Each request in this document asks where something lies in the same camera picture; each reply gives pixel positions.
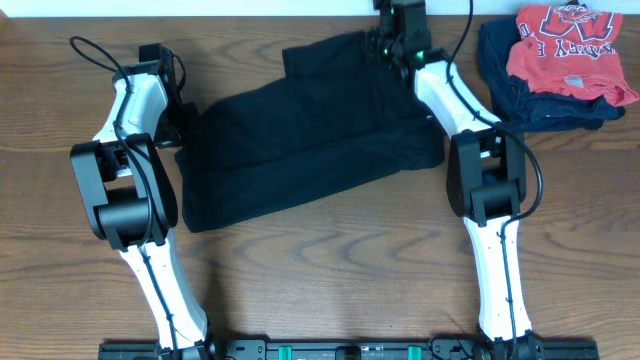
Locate black pants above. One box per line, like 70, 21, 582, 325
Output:
176, 32, 444, 233

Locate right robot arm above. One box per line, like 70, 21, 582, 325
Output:
368, 0, 544, 359

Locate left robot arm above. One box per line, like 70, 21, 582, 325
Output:
70, 43, 215, 359

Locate folded navy garment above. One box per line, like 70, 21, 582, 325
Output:
477, 16, 626, 132

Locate red printed t-shirt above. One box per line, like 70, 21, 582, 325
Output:
506, 4, 639, 107

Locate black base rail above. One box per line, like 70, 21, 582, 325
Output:
98, 334, 600, 360

